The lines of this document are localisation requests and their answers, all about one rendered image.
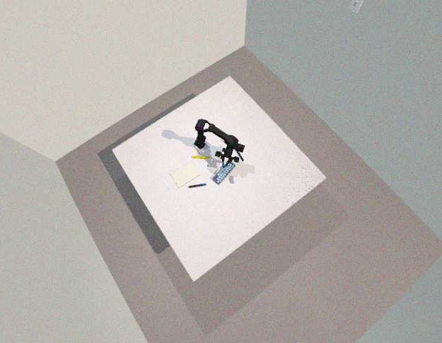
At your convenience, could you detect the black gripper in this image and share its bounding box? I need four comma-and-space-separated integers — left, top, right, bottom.
215, 148, 239, 166

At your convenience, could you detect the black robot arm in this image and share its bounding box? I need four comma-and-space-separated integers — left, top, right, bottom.
194, 119, 245, 153

